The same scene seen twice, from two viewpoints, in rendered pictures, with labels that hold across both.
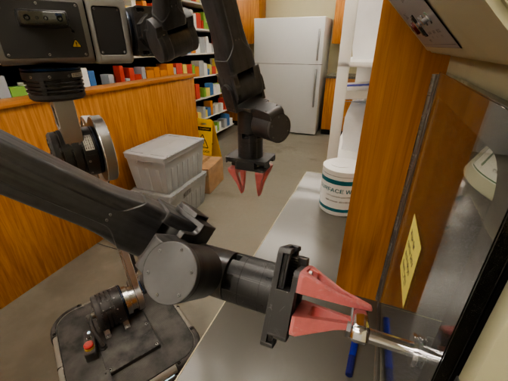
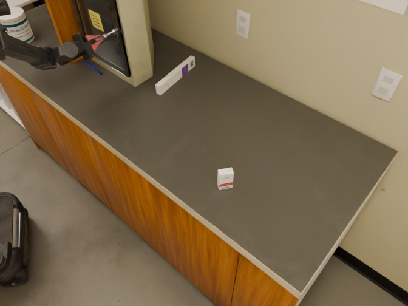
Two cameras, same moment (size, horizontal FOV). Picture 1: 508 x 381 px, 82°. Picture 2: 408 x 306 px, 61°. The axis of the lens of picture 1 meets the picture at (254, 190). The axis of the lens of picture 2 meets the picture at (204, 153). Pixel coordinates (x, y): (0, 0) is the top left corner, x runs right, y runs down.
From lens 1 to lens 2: 1.24 m
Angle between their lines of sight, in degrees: 58
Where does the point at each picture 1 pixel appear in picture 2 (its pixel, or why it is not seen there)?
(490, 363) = (122, 18)
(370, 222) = (65, 25)
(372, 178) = (57, 7)
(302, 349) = (85, 81)
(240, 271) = not seen: hidden behind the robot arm
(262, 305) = (84, 50)
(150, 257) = (63, 50)
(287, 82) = not seen: outside the picture
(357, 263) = not seen: hidden behind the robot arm
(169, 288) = (73, 52)
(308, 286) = (88, 37)
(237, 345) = (69, 96)
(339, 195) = (22, 31)
